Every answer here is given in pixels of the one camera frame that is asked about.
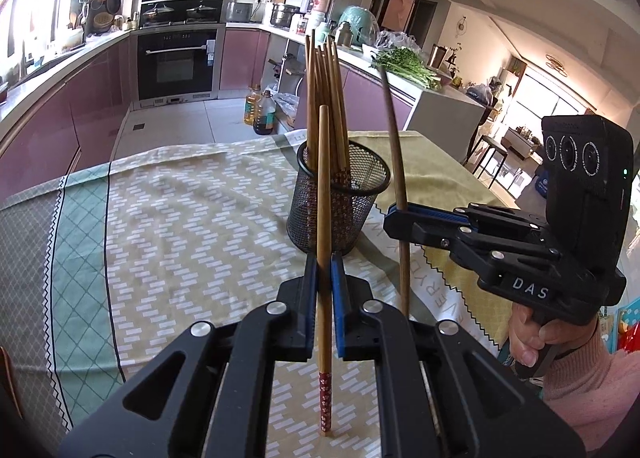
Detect person's right hand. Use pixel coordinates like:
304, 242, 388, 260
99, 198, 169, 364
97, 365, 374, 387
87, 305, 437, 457
507, 305, 601, 368

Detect yellow cloth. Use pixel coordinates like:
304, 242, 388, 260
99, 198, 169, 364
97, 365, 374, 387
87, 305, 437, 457
347, 130, 516, 354

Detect patterned beige green tablecloth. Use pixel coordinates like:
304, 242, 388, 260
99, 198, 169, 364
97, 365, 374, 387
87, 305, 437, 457
0, 130, 506, 458

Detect black mesh utensil holder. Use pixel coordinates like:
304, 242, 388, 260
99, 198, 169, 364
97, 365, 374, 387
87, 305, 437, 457
286, 139, 391, 256

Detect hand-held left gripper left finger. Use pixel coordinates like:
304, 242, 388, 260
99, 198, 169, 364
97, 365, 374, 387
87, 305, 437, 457
59, 252, 319, 458

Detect black built-in oven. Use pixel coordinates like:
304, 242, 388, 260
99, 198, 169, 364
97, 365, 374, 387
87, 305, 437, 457
136, 28, 221, 101

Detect bundle of chopsticks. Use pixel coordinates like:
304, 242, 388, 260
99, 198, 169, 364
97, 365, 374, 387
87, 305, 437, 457
303, 28, 352, 219

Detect mint green appliance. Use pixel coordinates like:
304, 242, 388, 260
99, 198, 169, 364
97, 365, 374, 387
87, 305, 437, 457
339, 6, 381, 46

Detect black stool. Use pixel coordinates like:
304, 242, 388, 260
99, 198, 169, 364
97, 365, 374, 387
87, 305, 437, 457
472, 134, 508, 189

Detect yellow cooking oil bottle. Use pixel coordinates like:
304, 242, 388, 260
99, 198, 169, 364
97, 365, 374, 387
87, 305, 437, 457
244, 85, 263, 127

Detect bamboo chopstick red patterned end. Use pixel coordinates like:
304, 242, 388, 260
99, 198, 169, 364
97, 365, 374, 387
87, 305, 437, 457
316, 104, 335, 438

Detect dark sauce bottle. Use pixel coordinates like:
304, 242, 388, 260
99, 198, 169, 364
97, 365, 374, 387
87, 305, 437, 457
254, 90, 277, 135

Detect clear plastic bag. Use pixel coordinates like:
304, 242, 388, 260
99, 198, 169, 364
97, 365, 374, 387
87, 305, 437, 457
274, 92, 302, 130

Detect bunch of green vegetables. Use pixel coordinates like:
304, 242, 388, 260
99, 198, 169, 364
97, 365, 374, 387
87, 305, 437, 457
372, 48, 443, 90

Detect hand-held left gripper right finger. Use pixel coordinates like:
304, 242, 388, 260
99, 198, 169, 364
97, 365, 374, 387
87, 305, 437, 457
330, 252, 586, 458

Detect steel stock pot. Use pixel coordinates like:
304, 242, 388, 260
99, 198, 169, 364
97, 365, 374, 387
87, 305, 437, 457
270, 3, 301, 30

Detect purple kitchen cabinets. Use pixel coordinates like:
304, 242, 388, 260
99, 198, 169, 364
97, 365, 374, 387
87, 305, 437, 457
0, 30, 138, 199
220, 28, 416, 139

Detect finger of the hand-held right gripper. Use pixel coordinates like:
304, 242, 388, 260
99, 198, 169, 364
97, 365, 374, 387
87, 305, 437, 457
386, 203, 551, 231
383, 212, 563, 289

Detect dark brown chopstick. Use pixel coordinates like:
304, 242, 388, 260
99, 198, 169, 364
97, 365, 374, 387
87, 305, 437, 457
378, 64, 412, 321

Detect silver countertop appliance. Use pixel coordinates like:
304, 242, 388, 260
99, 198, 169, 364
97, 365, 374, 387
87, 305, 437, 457
225, 0, 253, 23

